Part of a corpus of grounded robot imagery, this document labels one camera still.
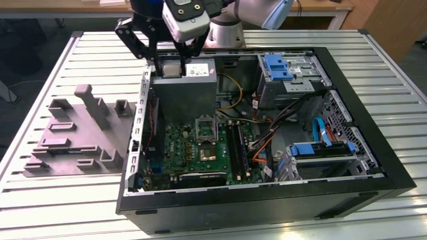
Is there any wooden cabinet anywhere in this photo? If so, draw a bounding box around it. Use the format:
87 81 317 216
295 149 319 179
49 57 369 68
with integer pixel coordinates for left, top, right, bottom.
341 0 427 63

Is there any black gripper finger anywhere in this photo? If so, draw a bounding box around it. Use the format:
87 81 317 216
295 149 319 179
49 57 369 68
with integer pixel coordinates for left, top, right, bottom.
173 27 211 76
115 17 165 77

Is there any grey power supply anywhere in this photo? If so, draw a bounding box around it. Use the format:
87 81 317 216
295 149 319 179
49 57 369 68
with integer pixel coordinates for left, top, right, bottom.
151 57 221 126

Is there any black cable bundle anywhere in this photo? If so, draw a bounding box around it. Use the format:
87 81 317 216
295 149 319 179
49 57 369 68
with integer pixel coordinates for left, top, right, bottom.
249 88 335 151

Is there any orange wire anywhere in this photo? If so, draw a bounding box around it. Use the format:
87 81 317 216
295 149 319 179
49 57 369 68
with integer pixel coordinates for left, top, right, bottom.
251 147 269 166

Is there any silver CPU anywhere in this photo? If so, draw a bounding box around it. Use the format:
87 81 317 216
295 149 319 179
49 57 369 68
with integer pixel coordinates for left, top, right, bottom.
162 63 183 78

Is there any black case fan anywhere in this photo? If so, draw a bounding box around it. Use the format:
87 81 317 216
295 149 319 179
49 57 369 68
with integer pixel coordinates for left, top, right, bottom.
142 87 167 161

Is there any metal drive cage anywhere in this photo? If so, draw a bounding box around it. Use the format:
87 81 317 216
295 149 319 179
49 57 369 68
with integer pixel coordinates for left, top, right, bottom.
257 53 334 109

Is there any small white box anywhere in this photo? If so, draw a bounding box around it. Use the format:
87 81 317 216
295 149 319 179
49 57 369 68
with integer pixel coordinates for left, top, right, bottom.
99 0 129 7

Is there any grey parts rack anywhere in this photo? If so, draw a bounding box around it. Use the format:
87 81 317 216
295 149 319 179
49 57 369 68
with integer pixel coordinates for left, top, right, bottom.
22 83 139 179

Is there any black RAM slot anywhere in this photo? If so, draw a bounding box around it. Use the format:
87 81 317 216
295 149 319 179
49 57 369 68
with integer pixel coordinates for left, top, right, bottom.
233 122 250 178

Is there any green motherboard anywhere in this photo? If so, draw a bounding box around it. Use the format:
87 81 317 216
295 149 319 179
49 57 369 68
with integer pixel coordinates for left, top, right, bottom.
138 119 267 192

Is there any red black twisted wire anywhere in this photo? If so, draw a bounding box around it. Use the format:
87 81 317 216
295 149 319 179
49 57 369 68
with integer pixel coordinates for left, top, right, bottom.
142 101 159 153

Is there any blue port connector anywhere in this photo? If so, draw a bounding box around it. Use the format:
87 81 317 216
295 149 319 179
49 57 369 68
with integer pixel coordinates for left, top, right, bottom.
149 161 166 175

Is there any yellow wire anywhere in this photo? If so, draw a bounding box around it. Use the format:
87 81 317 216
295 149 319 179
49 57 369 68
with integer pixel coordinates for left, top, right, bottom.
215 73 245 111

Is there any blue plastic drive carrier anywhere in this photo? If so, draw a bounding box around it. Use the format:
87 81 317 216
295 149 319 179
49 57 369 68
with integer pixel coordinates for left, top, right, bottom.
262 53 297 82

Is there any blue data wire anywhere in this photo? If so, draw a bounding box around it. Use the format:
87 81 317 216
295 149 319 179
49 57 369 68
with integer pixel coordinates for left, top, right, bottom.
311 116 335 149

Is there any red data wire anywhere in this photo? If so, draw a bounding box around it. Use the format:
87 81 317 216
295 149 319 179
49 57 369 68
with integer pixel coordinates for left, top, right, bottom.
325 124 339 145

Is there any blue card latch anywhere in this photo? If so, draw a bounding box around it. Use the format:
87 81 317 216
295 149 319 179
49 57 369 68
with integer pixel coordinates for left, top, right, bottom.
127 173 146 193

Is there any black white wire bundle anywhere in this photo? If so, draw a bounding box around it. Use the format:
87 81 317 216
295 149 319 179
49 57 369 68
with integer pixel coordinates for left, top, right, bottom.
215 109 279 125

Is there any black PC case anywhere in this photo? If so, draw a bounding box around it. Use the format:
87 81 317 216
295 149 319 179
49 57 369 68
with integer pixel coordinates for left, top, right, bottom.
115 46 418 236

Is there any graphics card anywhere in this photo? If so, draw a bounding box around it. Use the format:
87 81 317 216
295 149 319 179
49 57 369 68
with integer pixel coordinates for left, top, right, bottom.
169 171 229 190

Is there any hard disk in blue carrier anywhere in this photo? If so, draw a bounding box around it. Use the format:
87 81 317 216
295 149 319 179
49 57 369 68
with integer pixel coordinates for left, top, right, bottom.
287 141 358 158

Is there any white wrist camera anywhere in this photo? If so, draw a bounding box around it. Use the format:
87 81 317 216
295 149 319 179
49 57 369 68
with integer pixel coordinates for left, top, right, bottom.
162 0 213 43

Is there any green RAM stick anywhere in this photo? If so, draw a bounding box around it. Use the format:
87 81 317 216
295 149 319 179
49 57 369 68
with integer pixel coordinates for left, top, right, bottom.
46 147 99 155

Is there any blue-edged RAM stick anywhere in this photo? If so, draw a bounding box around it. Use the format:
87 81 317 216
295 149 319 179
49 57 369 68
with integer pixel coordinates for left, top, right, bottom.
237 121 254 176

